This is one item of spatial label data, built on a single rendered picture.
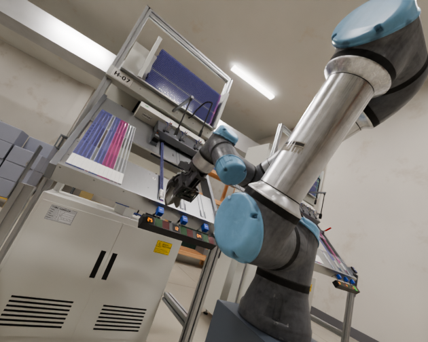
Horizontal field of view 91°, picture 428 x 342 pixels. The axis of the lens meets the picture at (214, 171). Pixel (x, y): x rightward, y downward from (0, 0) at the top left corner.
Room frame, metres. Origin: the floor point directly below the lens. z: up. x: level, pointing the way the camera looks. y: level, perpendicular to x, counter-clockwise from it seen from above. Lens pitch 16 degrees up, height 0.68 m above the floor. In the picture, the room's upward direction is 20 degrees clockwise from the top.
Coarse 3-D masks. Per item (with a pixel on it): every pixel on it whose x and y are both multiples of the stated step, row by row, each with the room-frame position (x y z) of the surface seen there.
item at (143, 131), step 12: (108, 108) 1.05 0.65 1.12; (120, 108) 1.13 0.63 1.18; (132, 120) 1.13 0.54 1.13; (144, 132) 1.12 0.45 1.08; (144, 144) 1.05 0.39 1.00; (168, 144) 1.22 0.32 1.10; (156, 156) 1.13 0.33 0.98; (168, 156) 1.13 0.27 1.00; (180, 156) 1.21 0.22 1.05; (180, 168) 1.21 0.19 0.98
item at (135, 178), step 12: (132, 168) 0.88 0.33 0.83; (132, 180) 0.84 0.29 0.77; (144, 180) 0.88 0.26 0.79; (156, 180) 0.93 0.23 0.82; (168, 180) 0.99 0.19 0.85; (144, 192) 0.84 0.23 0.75; (156, 192) 0.88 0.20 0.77; (180, 204) 0.93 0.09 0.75; (192, 204) 0.99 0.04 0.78; (204, 204) 1.05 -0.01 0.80; (204, 216) 0.99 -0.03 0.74
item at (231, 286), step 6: (234, 264) 1.25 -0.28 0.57; (240, 264) 1.25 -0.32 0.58; (228, 270) 1.28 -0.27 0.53; (234, 270) 1.24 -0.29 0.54; (240, 270) 1.26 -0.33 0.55; (228, 276) 1.27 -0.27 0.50; (234, 276) 1.24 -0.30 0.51; (240, 276) 1.26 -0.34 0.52; (228, 282) 1.26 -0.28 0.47; (234, 282) 1.25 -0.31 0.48; (228, 288) 1.25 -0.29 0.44; (234, 288) 1.25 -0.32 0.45; (222, 294) 1.28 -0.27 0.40; (228, 294) 1.24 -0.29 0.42; (234, 294) 1.26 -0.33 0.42; (228, 300) 1.24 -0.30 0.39; (234, 300) 1.26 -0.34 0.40
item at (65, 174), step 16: (64, 176) 0.69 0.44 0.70; (80, 176) 0.69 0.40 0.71; (96, 176) 0.71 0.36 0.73; (96, 192) 0.75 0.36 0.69; (112, 192) 0.76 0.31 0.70; (128, 192) 0.77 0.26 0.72; (144, 208) 0.84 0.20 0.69; (176, 208) 0.86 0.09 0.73; (192, 224) 0.95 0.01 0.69; (208, 224) 0.96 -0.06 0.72
